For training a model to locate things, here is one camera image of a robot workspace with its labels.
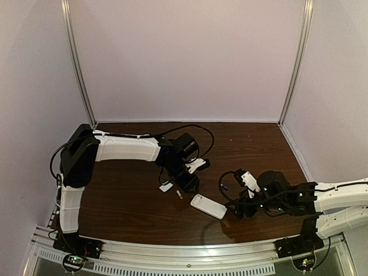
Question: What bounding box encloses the right black braided cable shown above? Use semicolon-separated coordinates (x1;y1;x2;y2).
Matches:
218;170;368;208

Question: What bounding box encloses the left black braided cable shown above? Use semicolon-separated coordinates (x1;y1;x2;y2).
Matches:
49;124;215;185

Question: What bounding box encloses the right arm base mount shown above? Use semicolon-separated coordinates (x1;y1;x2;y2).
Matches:
274;235;324;273

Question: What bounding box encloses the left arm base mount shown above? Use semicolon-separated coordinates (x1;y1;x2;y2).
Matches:
53;233;103;274

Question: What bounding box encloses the white battery cover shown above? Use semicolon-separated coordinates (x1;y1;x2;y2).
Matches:
159;182;173;193

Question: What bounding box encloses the aluminium corner post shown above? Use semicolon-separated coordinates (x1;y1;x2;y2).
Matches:
278;0;314;128
61;0;97;129

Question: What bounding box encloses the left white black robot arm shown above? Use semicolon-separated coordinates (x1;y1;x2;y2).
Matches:
56;124;208;255

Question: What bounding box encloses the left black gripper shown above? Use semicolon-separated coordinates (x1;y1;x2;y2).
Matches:
162;159;200;196

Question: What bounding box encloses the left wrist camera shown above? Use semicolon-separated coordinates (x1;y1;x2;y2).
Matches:
185;158;210;174

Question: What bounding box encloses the white remote control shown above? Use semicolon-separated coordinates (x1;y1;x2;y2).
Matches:
190;194;227;220

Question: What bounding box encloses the left aluminium corner post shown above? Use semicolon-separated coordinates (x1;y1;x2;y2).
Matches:
61;0;97;129

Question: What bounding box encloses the gold AAA battery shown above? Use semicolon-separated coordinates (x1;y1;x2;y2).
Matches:
176;190;183;200

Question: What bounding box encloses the black braided cable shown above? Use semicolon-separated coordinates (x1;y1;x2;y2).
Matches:
49;124;215;185
218;170;368;208

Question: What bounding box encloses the right aluminium corner post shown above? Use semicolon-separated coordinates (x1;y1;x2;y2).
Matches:
278;0;314;128

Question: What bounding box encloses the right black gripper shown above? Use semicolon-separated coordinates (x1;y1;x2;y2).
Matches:
225;190;287;221

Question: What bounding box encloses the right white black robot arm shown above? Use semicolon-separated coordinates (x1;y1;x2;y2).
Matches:
226;171;367;254

